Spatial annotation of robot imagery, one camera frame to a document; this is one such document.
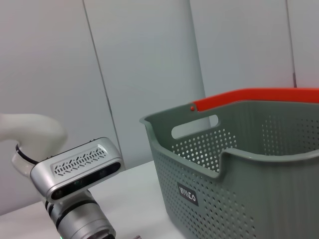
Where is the orange bin handle clip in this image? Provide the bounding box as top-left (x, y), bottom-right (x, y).
top-left (189, 87), bottom-right (319, 112)

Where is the grey perforated storage bin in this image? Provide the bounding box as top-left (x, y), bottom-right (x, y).
top-left (139, 99), bottom-right (319, 239)

